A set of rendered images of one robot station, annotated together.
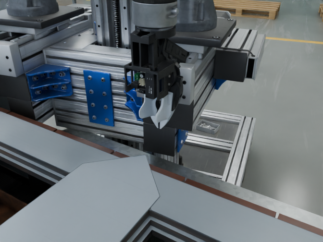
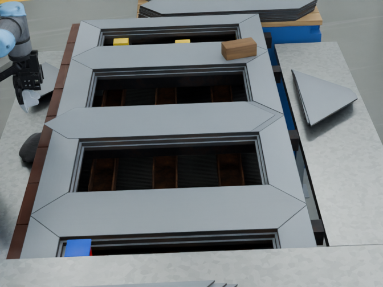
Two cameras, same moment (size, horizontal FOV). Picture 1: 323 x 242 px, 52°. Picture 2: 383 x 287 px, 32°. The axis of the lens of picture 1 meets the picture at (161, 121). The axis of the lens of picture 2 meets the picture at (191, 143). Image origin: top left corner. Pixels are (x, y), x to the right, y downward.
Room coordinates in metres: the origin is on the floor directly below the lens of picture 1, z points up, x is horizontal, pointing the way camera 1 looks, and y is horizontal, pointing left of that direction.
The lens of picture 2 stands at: (1.10, 1.83, 2.04)
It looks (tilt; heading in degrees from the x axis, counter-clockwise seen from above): 35 degrees down; 238
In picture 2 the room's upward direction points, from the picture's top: 2 degrees counter-clockwise
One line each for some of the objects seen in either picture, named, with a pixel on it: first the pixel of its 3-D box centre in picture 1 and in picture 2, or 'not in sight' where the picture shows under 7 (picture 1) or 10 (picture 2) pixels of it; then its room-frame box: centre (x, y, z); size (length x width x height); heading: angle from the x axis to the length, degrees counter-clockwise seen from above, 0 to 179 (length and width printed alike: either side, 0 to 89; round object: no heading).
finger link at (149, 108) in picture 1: (148, 109); (29, 102); (0.58, 0.03, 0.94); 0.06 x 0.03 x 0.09; 150
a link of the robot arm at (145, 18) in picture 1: (156, 14); (19, 45); (0.57, 0.01, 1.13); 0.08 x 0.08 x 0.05
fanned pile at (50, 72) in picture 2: not in sight; (51, 80); (0.33, -0.48, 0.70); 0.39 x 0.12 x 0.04; 59
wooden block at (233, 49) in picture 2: not in sight; (239, 48); (-0.23, 0.02, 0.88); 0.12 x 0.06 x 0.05; 164
